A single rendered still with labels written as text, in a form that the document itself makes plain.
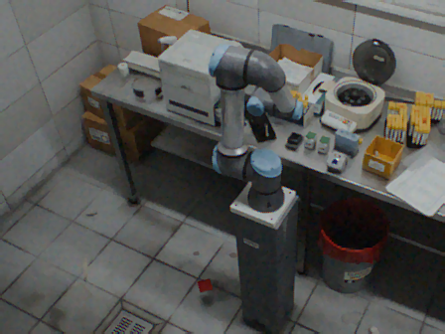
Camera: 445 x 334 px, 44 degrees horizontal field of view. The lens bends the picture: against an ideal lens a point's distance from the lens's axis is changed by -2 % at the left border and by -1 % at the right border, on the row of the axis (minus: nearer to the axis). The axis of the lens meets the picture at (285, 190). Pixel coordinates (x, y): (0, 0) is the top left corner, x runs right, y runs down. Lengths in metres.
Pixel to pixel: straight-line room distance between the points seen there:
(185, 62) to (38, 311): 1.56
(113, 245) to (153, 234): 0.23
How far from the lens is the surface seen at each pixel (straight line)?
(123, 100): 2.85
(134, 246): 3.32
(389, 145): 2.45
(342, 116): 2.58
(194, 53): 2.57
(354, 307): 3.02
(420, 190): 2.36
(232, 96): 1.95
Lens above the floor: 2.57
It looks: 47 degrees down
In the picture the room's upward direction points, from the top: 1 degrees clockwise
